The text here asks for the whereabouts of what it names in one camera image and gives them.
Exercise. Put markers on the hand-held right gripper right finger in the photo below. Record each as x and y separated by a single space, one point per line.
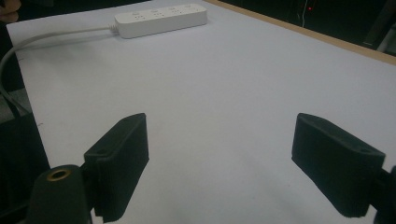
336 165

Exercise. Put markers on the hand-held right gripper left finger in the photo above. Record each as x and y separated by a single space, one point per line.
121 161

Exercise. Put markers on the white power strip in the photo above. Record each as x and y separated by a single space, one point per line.
160 19

